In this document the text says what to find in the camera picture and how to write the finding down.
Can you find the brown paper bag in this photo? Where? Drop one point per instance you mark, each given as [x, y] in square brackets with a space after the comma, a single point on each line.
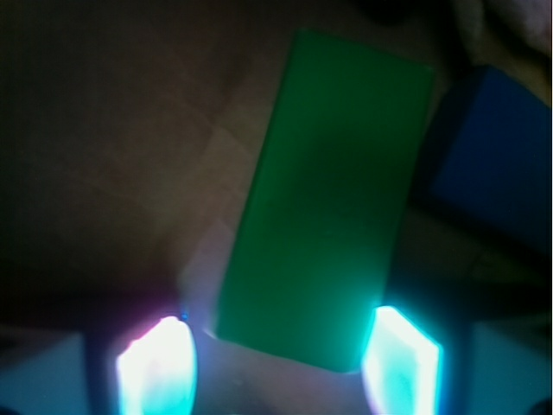
[130, 131]

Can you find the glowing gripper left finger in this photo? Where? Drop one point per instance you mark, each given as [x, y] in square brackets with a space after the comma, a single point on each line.
[142, 364]

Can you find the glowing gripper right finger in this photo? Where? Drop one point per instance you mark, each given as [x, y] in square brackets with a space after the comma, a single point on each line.
[416, 360]

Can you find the blue rectangular block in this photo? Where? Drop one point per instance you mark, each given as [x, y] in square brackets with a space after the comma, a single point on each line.
[487, 156]

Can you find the green rectangular block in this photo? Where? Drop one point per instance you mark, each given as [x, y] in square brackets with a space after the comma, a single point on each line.
[314, 245]

